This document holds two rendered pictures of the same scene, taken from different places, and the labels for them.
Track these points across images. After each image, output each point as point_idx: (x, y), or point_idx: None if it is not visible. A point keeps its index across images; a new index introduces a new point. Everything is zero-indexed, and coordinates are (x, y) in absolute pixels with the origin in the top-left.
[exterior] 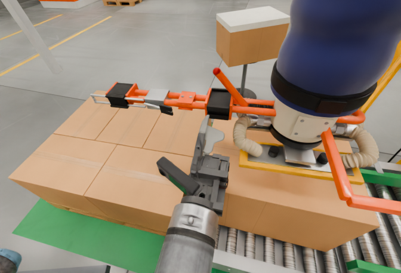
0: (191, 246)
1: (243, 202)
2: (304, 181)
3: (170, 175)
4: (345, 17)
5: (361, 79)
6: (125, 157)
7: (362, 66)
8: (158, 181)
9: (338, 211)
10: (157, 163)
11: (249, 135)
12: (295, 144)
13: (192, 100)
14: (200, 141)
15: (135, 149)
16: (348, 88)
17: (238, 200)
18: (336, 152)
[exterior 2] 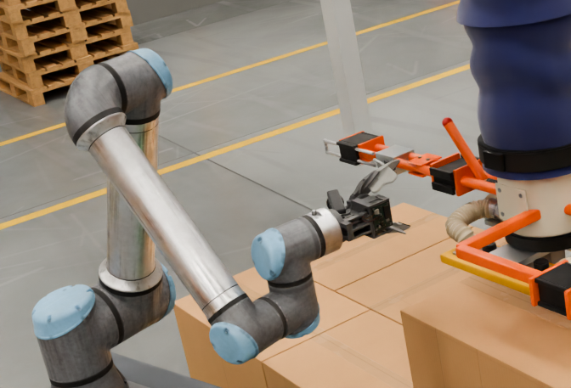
0: (302, 221)
1: (456, 358)
2: (562, 350)
3: (330, 199)
4: (472, 70)
5: (508, 130)
6: (368, 333)
7: (499, 115)
8: (398, 386)
9: (565, 385)
10: (327, 192)
11: None
12: (511, 238)
13: (425, 163)
14: (370, 177)
15: (398, 328)
16: (504, 140)
17: (449, 351)
18: (504, 224)
